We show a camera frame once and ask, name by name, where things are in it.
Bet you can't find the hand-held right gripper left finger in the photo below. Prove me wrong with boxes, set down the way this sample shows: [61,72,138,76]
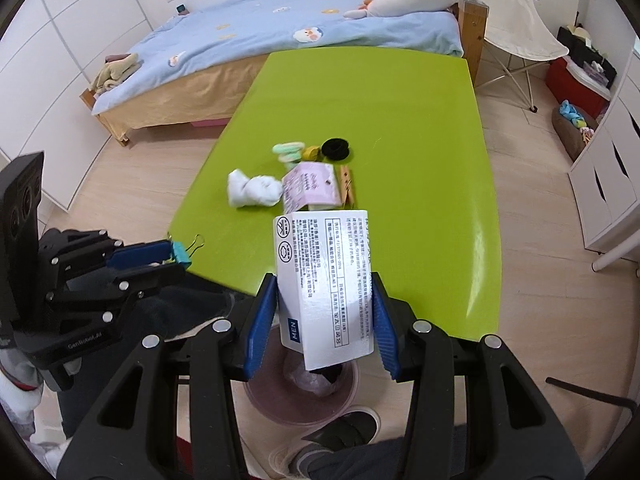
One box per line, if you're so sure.
[55,272,279,480]

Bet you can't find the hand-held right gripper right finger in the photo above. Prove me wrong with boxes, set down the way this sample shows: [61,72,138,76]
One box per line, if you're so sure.
[369,271,587,480]

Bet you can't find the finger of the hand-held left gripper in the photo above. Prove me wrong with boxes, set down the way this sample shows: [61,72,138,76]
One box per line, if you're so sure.
[45,263,187,332]
[37,229,176,282]

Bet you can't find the teal binder clip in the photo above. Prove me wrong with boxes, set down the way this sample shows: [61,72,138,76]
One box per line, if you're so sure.
[167,232,207,267]

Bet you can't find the pink round trash bin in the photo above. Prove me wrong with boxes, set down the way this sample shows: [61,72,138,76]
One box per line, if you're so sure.
[244,345,362,428]

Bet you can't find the white printed cardboard box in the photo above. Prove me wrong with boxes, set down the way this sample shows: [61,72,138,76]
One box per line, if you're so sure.
[272,208,376,372]

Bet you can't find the white tissue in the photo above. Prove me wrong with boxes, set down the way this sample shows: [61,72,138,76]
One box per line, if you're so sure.
[227,170,284,209]

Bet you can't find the pink paper packet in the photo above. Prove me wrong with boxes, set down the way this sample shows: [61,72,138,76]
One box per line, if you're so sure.
[281,161,346,213]

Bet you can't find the wooden clothespin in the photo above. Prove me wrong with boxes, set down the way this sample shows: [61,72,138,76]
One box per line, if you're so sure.
[336,166,358,207]

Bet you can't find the mint green hair tie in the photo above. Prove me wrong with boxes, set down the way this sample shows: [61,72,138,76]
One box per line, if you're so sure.
[271,142,306,171]

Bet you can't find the black hair tie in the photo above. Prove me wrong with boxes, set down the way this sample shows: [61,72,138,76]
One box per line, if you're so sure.
[320,137,353,162]

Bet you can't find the clear plastic bag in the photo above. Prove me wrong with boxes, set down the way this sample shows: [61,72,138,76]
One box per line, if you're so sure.
[284,359,347,397]

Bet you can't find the dark grey shoe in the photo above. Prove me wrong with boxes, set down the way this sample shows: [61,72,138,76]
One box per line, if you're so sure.
[300,409,379,453]

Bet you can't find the person's right leg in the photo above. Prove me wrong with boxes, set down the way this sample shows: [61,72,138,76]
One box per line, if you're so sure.
[272,437,406,480]

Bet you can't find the white wardrobe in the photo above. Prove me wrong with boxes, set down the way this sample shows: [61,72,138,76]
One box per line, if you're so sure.
[0,0,156,211]

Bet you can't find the folded beige clothes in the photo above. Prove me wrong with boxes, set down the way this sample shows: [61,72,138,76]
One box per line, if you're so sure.
[95,53,141,95]

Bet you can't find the blue printed blanket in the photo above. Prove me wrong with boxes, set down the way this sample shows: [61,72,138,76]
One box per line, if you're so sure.
[91,0,465,116]

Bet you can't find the white pole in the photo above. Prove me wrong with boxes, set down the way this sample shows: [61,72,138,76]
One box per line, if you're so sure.
[592,244,640,273]

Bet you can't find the brown basket with toys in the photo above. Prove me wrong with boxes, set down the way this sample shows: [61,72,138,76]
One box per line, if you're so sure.
[551,102,601,163]

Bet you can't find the white drawer cabinet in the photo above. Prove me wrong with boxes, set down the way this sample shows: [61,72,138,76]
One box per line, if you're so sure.
[567,40,640,256]

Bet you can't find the light blue soft toy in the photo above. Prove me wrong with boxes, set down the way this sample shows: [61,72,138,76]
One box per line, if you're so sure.
[559,100,588,128]

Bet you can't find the red storage box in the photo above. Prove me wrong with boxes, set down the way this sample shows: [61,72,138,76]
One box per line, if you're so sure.
[544,55,612,121]

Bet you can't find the wooden bed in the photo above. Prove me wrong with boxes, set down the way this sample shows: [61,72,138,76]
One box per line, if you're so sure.
[80,0,488,147]

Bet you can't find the white folding chair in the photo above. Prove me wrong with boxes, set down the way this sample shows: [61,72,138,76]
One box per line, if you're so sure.
[442,0,571,113]

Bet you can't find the black bag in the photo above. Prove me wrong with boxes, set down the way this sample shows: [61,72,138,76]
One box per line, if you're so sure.
[556,25,618,86]

